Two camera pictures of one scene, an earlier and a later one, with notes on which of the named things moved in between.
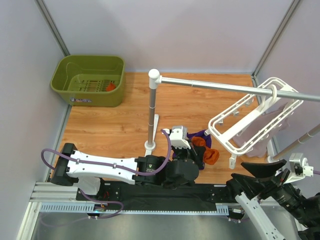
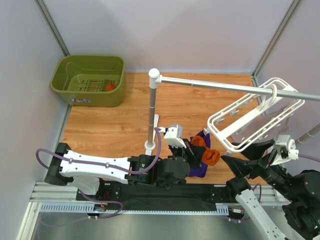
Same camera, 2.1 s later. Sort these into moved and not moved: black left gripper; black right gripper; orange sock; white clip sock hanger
Moved: black right gripper
Not moved: black left gripper; white clip sock hanger; orange sock
